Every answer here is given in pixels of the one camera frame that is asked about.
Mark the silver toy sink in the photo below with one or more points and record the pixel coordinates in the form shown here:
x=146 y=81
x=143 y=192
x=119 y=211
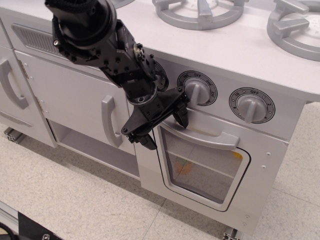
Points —
x=121 y=3

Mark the middle grey oven knob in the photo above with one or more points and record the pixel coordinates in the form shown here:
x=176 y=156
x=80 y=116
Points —
x=199 y=88

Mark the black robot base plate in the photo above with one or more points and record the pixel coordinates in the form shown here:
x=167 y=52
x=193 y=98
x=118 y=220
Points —
x=33 y=230

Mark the left aluminium frame rail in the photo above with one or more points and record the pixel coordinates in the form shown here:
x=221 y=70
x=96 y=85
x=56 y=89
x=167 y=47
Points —
x=14 y=135

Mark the right silver stove burner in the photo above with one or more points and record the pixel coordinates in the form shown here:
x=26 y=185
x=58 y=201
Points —
x=294 y=25

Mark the right aluminium frame rail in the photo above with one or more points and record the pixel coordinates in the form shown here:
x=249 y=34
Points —
x=232 y=234

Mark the silver cabinet door handle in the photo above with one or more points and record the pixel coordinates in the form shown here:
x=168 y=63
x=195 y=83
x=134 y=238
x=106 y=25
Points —
x=107 y=107

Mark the aluminium frame rail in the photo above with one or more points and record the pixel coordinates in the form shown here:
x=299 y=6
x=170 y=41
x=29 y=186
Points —
x=14 y=135
x=232 y=234

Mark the white cabinet door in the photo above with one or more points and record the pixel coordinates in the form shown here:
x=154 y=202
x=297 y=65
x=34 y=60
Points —
x=73 y=99

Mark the silver stove burner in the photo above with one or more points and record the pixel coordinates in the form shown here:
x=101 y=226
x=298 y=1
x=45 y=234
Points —
x=205 y=19
x=294 y=25

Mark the white toy kitchen unit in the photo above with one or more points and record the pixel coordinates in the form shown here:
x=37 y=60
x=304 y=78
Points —
x=84 y=189

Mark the grey oven knob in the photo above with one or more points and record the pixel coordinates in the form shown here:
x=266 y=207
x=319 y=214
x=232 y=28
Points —
x=162 y=81
x=252 y=105
x=199 y=88

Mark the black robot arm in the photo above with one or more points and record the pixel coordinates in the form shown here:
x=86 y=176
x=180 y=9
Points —
x=88 y=33

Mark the left grey oven knob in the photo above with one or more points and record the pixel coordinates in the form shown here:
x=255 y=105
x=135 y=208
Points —
x=162 y=81

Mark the far left silver handle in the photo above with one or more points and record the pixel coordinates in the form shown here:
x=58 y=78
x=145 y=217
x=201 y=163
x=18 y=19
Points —
x=5 y=70

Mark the right grey oven knob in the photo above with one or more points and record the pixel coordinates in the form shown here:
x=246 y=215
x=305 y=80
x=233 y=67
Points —
x=252 y=105

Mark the yellow toy corn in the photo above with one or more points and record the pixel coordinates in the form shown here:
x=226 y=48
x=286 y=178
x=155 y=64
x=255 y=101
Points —
x=237 y=155

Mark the centre silver stove burner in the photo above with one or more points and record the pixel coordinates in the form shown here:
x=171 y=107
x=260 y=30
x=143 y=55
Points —
x=205 y=19

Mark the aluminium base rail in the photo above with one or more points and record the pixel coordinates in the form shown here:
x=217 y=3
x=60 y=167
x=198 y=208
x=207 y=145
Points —
x=9 y=216

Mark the silver oven door handle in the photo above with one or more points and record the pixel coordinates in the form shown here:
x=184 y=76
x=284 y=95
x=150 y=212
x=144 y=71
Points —
x=221 y=141

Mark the silver vent grille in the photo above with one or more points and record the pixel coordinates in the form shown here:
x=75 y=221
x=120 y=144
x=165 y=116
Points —
x=35 y=39

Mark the far left white door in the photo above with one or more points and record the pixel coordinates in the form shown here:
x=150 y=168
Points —
x=19 y=109

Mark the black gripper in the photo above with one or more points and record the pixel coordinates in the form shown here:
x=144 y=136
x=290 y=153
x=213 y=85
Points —
x=146 y=116

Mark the white toy oven door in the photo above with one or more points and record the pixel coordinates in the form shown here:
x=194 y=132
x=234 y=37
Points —
x=219 y=186

